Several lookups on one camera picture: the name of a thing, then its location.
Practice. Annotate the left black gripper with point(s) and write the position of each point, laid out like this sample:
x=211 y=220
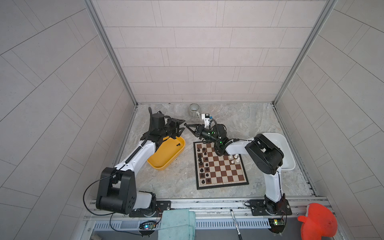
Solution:
x=173 y=123

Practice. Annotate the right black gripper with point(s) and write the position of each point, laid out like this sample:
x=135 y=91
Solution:
x=200 y=131

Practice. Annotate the yellow plastic tray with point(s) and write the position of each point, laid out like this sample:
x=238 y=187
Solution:
x=166 y=153

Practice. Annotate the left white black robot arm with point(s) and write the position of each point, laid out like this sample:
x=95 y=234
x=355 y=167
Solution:
x=117 y=191

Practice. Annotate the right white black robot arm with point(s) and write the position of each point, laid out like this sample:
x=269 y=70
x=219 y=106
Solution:
x=269 y=160

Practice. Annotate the black chess pieces on board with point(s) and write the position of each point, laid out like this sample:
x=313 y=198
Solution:
x=203 y=157

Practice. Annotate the white chess pieces on board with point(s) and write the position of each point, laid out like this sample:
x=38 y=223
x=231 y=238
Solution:
x=235 y=159

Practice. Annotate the white ribbed ceramic cup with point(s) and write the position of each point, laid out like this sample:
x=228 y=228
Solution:
x=194 y=110

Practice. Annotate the brown white chessboard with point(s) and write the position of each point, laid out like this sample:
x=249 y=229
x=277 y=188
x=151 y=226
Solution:
x=223 y=173

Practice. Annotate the white plastic tray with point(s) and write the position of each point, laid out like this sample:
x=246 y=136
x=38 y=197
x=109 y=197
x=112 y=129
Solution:
x=281 y=142

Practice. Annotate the green cloth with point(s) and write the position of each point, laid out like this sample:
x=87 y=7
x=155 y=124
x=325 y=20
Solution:
x=177 y=225

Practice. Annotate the black pen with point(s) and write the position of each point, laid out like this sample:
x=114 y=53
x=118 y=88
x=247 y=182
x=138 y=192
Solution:
x=236 y=224

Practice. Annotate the red plastic funnel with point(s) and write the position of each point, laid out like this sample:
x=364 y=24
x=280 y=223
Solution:
x=317 y=223

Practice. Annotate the aluminium rail frame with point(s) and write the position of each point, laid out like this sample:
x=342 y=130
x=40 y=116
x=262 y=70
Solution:
x=210 y=214

